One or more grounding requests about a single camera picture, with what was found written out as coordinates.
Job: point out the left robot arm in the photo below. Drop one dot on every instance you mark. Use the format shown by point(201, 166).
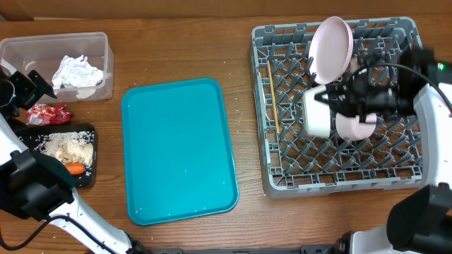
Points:
point(39, 186)

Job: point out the black plastic bin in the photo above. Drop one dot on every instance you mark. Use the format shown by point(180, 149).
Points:
point(30, 135)

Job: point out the pink bowl with food scraps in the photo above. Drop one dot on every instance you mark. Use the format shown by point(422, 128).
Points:
point(351, 129)

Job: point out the pink round plate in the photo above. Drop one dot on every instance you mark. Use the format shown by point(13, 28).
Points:
point(331, 50)

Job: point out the wooden chopstick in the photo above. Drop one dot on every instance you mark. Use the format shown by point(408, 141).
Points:
point(272, 91)

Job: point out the grey dishwasher rack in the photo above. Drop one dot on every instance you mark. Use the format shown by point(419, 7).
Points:
point(294, 164)

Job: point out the orange carrot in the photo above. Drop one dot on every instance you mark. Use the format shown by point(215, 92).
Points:
point(75, 168)

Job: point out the white plastic cup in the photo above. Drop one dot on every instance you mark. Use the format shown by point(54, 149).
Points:
point(354, 64)

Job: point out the clear plastic bin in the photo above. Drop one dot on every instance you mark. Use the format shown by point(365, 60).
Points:
point(44, 54)

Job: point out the red snack wrapper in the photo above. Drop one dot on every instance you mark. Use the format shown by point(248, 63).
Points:
point(43, 115)

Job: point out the teal serving tray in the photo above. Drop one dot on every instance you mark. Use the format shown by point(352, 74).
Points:
point(178, 156)

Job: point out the white napkin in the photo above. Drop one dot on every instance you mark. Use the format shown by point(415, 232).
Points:
point(77, 73)

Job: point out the white bowl with food scraps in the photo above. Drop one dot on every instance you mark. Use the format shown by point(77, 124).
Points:
point(316, 115)

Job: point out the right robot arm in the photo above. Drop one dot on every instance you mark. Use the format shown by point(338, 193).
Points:
point(417, 85)

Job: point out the spilled rice and scraps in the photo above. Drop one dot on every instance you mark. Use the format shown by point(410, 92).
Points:
point(68, 147)

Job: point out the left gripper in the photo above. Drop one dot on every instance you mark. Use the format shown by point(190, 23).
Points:
point(30, 91)

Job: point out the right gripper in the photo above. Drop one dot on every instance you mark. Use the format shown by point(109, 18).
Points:
point(352, 93)

